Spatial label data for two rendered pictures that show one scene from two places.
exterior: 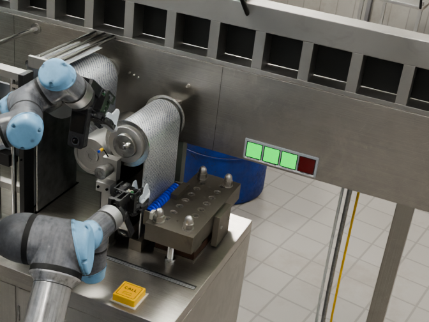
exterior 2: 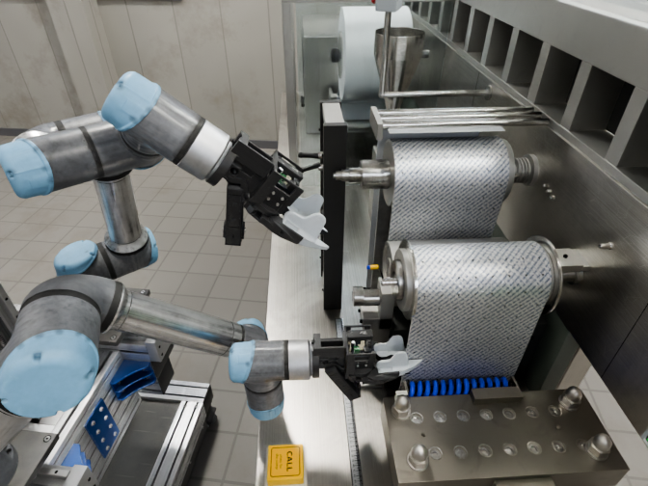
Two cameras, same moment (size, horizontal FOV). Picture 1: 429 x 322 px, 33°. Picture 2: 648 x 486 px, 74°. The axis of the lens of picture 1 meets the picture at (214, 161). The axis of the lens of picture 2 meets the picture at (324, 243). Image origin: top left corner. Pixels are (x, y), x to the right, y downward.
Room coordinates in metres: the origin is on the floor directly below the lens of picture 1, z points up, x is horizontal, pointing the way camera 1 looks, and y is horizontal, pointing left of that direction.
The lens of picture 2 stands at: (1.56, -0.22, 1.78)
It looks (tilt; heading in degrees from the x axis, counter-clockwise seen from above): 37 degrees down; 67
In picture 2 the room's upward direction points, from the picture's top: straight up
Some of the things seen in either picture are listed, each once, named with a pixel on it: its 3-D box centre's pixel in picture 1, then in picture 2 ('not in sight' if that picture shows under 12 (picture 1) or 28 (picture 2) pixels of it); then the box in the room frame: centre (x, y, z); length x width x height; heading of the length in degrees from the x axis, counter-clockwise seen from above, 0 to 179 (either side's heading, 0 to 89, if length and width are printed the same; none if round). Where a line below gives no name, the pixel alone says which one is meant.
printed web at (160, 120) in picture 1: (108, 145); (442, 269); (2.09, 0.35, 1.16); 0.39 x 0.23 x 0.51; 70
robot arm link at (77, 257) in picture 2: not in sight; (83, 268); (1.30, 0.91, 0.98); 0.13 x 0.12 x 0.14; 15
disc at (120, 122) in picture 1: (127, 143); (406, 279); (1.93, 0.26, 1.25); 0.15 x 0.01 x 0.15; 70
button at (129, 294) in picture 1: (129, 294); (285, 464); (1.66, 0.19, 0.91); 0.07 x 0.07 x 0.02; 70
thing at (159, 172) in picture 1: (159, 174); (466, 350); (2.03, 0.17, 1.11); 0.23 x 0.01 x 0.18; 160
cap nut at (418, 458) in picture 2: (188, 222); (418, 454); (1.86, 0.05, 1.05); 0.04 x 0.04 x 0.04
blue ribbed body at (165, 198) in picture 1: (163, 199); (459, 387); (2.02, 0.15, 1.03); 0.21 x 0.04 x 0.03; 160
